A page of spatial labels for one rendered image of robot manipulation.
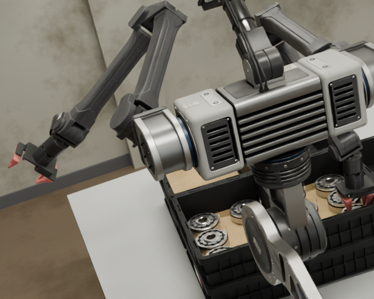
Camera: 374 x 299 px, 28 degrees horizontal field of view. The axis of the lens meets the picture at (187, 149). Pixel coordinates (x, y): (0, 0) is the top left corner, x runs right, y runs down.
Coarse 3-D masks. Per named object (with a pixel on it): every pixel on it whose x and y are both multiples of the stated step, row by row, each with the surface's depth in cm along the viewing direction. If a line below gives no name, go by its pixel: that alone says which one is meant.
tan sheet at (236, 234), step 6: (228, 210) 250; (222, 216) 248; (228, 216) 247; (222, 222) 244; (228, 222) 244; (222, 228) 241; (228, 228) 240; (234, 228) 240; (240, 228) 239; (228, 234) 237; (234, 234) 237; (240, 234) 236; (234, 240) 234; (240, 240) 233; (246, 240) 232; (234, 246) 231
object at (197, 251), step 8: (240, 176) 248; (248, 176) 248; (216, 184) 247; (224, 184) 247; (192, 192) 246; (176, 200) 244; (176, 208) 239; (184, 216) 234; (184, 224) 229; (192, 240) 220; (192, 248) 220; (232, 248) 213; (240, 248) 212; (248, 248) 212; (200, 256) 212; (208, 256) 211; (216, 256) 211; (224, 256) 212; (232, 256) 212; (200, 264) 212; (208, 264) 212
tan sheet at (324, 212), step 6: (306, 186) 253; (312, 186) 252; (306, 192) 250; (312, 192) 249; (306, 198) 246; (312, 198) 246; (318, 198) 245; (324, 198) 244; (360, 198) 240; (318, 204) 242; (324, 204) 241; (324, 210) 238; (324, 216) 235; (330, 216) 234
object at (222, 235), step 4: (204, 232) 236; (208, 232) 236; (212, 232) 235; (216, 232) 234; (220, 232) 234; (224, 232) 233; (200, 236) 234; (220, 236) 232; (224, 236) 231; (196, 240) 232; (200, 240) 233; (216, 240) 230; (220, 240) 230; (224, 240) 229; (200, 244) 231; (204, 244) 230; (208, 244) 229; (212, 244) 229; (216, 244) 228; (220, 244) 228; (204, 248) 228; (208, 248) 228; (212, 248) 228
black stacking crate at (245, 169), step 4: (244, 168) 262; (248, 168) 254; (240, 172) 271; (244, 172) 264; (160, 180) 281; (164, 188) 272; (168, 196) 266; (168, 200) 267; (172, 204) 256; (172, 208) 260; (176, 212) 253; (176, 216) 254
